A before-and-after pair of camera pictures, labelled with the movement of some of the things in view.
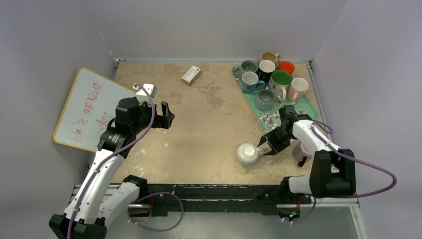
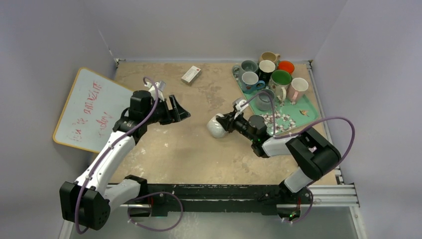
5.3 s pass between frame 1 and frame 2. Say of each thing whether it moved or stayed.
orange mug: stayed
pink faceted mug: stayed
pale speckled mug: moved
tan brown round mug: stayed
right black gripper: moved
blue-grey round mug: stayed
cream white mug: stayed
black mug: stayed
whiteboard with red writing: stayed
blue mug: stayed
